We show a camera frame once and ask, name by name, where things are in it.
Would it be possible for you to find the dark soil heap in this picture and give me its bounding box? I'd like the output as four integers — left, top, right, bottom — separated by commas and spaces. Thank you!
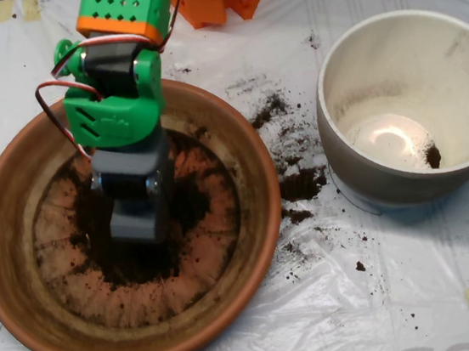
53, 122, 247, 296

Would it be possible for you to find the terracotta plant saucer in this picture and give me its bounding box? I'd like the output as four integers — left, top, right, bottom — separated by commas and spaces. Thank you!
0, 60, 301, 351

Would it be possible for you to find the spilled soil patch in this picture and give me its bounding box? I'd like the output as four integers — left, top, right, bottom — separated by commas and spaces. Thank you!
222, 69, 335, 231

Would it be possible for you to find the white ceramic pot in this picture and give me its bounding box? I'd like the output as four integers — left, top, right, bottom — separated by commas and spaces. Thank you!
305, 1, 469, 217

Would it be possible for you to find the clear plastic sheet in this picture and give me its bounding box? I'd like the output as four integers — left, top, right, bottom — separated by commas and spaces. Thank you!
0, 0, 469, 351

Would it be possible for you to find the red white servo cable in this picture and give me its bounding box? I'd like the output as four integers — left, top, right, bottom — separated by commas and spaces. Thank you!
23, 0, 207, 168

